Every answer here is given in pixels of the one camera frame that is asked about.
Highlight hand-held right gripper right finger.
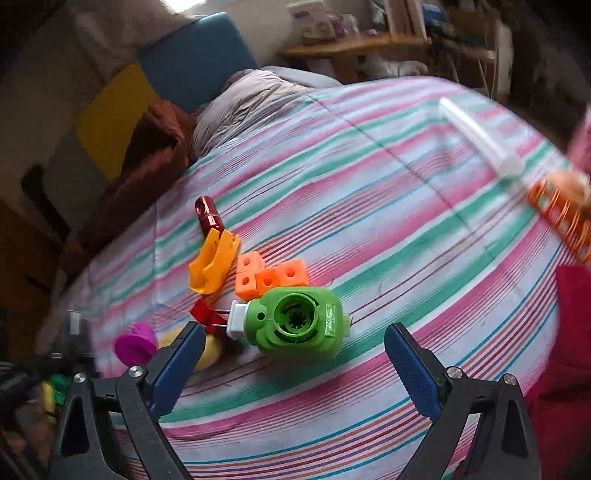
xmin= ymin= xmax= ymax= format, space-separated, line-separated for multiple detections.
xmin=384 ymin=323 xmax=542 ymax=480

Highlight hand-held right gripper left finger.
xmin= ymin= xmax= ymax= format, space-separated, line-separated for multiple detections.
xmin=48 ymin=320 xmax=207 ymax=480

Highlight toy potato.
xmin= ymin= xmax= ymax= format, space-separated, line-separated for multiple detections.
xmin=157 ymin=328 xmax=225 ymax=371

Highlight magenta plastic cup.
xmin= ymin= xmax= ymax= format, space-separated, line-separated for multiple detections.
xmin=115 ymin=322 xmax=158 ymax=365

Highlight green plastic toy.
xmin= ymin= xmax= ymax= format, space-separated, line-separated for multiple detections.
xmin=229 ymin=286 xmax=350 ymax=360

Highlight orange linking cube block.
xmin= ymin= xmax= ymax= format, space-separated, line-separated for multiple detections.
xmin=235 ymin=250 xmax=309 ymax=298

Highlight small red clip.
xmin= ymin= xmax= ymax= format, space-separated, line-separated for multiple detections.
xmin=191 ymin=300 xmax=229 ymax=333

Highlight yellow plastic scoop piece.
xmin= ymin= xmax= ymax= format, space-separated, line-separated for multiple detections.
xmin=188 ymin=227 xmax=241 ymax=295

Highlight red metallic cylinder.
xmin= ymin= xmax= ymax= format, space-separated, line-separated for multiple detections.
xmin=195 ymin=196 xmax=223 ymax=238

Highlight red clothing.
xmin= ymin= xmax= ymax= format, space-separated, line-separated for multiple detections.
xmin=526 ymin=265 xmax=591 ymax=480

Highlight striped bed cover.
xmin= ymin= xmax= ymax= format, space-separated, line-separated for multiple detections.
xmin=37 ymin=76 xmax=583 ymax=480

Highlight brown blanket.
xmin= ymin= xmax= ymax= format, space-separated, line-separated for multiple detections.
xmin=60 ymin=99 xmax=199 ymax=278

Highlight orange plastic rack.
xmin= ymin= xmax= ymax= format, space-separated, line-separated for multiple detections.
xmin=526 ymin=178 xmax=591 ymax=266

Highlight peach round object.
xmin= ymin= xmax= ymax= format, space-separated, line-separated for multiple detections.
xmin=551 ymin=170 xmax=589 ymax=204

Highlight clear plastic tube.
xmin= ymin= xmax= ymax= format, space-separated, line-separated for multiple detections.
xmin=438 ymin=97 xmax=525 ymax=181

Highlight grey pillow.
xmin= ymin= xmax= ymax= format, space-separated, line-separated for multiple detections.
xmin=191 ymin=66 xmax=342 ymax=160

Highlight pink cloth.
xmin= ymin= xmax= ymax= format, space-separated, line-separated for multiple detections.
xmin=567 ymin=104 xmax=591 ymax=160

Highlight multicolour padded headboard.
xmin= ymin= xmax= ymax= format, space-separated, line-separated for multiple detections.
xmin=44 ymin=11 xmax=262 ymax=217

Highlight cluttered bookshelf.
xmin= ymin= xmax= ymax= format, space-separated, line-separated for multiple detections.
xmin=388 ymin=0 xmax=515 ymax=100

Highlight wooden shelf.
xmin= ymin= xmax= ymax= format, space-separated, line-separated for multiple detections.
xmin=281 ymin=34 xmax=432 ymax=84

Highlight white box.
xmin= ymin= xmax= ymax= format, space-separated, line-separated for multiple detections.
xmin=287 ymin=0 xmax=333 ymax=44

